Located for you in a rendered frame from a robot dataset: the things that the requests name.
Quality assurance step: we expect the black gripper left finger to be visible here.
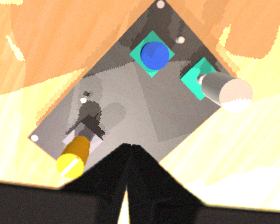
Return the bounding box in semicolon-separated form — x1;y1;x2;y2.
0;143;132;224

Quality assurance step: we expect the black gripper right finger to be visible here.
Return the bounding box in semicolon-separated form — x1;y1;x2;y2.
127;144;280;224

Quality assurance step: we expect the grey circuit board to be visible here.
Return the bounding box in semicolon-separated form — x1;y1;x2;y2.
28;0;252;178

